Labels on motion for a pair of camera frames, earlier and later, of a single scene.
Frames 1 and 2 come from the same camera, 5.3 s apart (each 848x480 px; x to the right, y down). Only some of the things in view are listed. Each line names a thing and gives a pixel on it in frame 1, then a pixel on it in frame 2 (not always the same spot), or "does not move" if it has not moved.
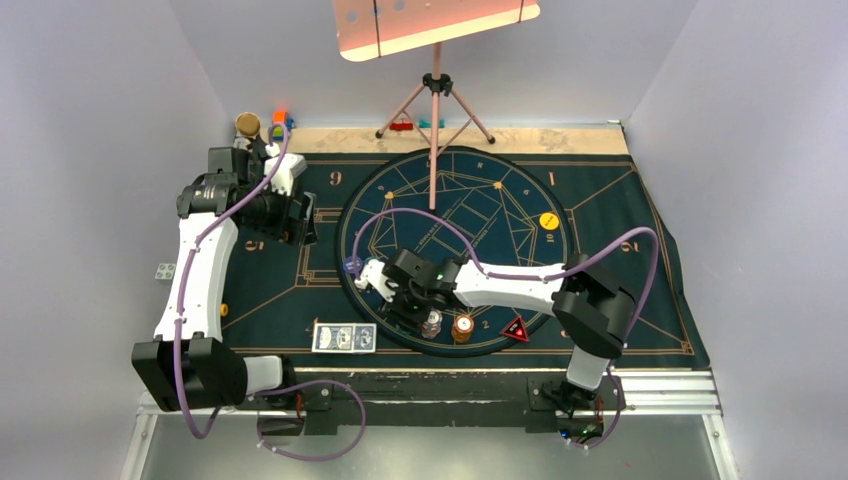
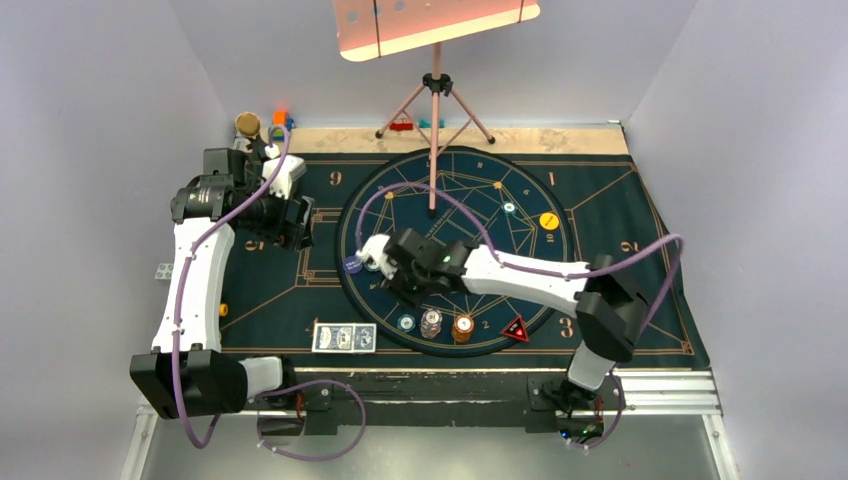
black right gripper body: (408, 306) → (410, 284)
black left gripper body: (268, 213) does not move
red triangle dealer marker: (517, 330) does not move
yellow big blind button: (549, 221) does not move
